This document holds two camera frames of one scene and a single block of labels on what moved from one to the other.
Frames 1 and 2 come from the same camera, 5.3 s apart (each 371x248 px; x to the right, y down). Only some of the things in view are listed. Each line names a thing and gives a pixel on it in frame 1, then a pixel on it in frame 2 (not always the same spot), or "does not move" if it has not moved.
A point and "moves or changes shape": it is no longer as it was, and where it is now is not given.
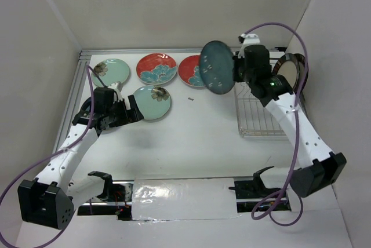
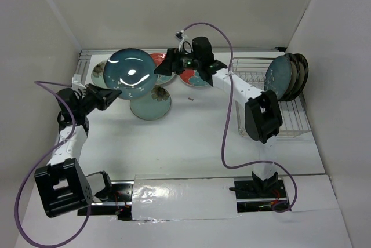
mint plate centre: x=153 y=102 does not move
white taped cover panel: x=187 y=198 does not move
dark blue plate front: x=217 y=65 moves or changes shape
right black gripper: x=237 y=68 to x=173 y=64
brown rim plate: x=302 y=61 does not move
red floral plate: x=189 y=71 does not move
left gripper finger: x=135 y=113 to x=103 y=93
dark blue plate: x=87 y=105 moves or changes shape
